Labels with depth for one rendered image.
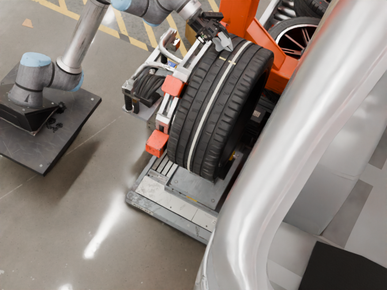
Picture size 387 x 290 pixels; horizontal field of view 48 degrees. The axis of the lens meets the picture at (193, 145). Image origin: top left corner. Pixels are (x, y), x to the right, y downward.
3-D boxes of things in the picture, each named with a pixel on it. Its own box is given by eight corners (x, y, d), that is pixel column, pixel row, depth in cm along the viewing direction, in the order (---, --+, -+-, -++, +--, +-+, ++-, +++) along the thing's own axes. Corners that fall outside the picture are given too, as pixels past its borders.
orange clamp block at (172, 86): (181, 99, 182) (176, 98, 173) (165, 91, 183) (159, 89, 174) (189, 84, 181) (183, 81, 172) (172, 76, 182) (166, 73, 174)
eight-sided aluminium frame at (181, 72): (166, 166, 219) (169, 103, 172) (154, 160, 220) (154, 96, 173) (214, 91, 244) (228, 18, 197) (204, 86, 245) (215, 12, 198)
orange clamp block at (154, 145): (170, 143, 198) (159, 158, 194) (154, 136, 200) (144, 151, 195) (170, 135, 192) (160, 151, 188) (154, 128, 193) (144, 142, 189)
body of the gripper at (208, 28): (204, 47, 177) (183, 25, 174) (213, 36, 182) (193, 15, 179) (215, 37, 171) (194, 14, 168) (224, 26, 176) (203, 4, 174)
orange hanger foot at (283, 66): (315, 112, 249) (337, 73, 220) (232, 75, 258) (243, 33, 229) (325, 92, 257) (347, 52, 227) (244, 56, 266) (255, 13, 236)
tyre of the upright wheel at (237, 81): (203, 183, 171) (278, 31, 171) (150, 156, 175) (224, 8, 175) (219, 182, 236) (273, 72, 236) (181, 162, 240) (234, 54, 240)
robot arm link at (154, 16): (134, 5, 182) (150, -14, 173) (157, 13, 189) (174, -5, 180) (137, 23, 178) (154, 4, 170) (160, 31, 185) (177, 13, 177)
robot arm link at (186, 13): (185, 6, 180) (198, -8, 172) (193, 15, 181) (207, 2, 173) (174, 16, 174) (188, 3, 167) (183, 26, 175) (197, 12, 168)
